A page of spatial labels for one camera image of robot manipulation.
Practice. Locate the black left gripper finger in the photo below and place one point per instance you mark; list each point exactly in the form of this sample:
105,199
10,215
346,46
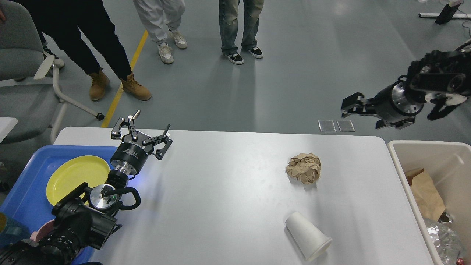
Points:
154,141
129,122

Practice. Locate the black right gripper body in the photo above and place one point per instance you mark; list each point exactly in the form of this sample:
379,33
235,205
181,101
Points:
397,106

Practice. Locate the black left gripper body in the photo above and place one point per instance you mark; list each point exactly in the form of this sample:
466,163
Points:
133,154

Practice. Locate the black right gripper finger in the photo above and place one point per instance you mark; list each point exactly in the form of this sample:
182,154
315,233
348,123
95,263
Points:
359,111
356,102

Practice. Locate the yellow plate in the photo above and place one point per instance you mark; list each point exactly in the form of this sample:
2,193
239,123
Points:
90,169

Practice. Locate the brown paper bag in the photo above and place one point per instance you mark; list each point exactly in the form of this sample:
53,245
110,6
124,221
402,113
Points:
426,195

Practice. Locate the pink mug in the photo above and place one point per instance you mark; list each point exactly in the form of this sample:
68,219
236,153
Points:
42,232

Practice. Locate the foil wrap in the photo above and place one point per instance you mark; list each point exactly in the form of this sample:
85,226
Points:
449,247

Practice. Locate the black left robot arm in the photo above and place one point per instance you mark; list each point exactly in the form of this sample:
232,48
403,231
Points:
86,217

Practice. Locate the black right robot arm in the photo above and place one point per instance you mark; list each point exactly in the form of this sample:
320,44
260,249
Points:
440,78

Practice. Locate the metal floor socket plate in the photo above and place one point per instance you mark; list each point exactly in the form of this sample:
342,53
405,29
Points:
327,126

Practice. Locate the beige plastic bin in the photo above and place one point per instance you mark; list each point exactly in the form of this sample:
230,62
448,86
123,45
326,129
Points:
449,166

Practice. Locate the crumpled brown paper ball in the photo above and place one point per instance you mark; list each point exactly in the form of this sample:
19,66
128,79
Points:
305,167

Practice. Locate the grey office chair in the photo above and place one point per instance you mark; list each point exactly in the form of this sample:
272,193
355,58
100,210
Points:
35,106

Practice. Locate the blue plastic tray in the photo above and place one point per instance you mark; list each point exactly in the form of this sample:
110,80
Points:
27,202

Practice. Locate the person grey sweatpants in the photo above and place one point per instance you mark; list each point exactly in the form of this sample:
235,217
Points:
162,18

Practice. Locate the person black trousers brown boots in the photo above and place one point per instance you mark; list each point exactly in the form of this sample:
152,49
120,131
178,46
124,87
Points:
66,21

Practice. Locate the lying white paper cup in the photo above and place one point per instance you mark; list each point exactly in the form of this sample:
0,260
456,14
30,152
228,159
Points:
311,241

